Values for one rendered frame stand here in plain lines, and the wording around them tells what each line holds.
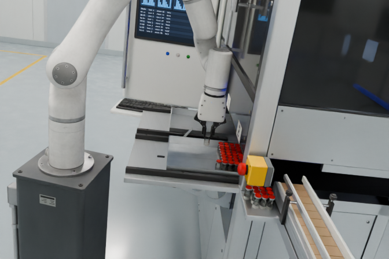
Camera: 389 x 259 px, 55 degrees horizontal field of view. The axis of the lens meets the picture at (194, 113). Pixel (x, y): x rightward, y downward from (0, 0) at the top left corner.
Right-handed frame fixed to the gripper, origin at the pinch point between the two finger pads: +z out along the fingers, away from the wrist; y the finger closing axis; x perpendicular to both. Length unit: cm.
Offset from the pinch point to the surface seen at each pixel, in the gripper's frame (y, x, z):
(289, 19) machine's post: 15, -21, -46
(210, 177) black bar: 1.2, -16.1, 10.6
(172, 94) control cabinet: -14, 80, 13
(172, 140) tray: -12.6, 11.6, 10.9
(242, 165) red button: 8.8, -27.0, -1.2
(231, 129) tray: 15.2, 33.8, 11.8
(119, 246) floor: -35, 48, 100
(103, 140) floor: -72, 188, 100
